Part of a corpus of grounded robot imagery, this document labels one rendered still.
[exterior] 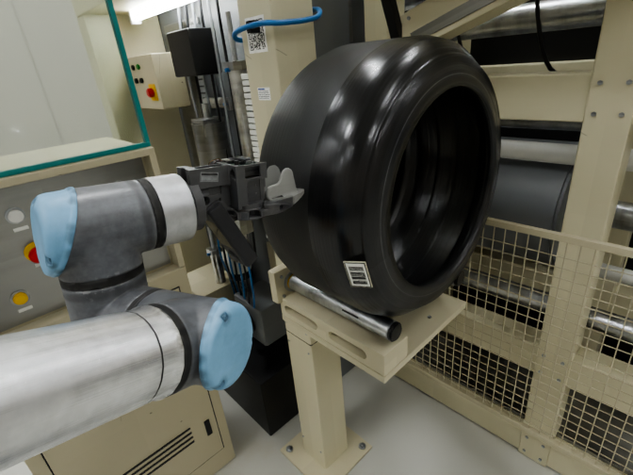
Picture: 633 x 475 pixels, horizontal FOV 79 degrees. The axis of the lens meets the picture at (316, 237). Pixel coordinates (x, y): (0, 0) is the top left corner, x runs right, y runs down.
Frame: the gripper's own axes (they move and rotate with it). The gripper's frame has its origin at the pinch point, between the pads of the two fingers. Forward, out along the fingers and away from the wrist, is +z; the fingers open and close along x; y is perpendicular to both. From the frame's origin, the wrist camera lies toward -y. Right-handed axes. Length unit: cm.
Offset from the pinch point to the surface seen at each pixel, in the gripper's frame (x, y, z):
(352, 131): -7.7, 10.8, 5.0
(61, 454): 58, -78, -39
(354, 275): -9.6, -13.2, 4.5
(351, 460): 22, -119, 44
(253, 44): 35.6, 27.3, 17.8
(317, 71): 7.4, 20.2, 12.0
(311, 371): 29, -71, 29
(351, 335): 0.1, -35.9, 15.7
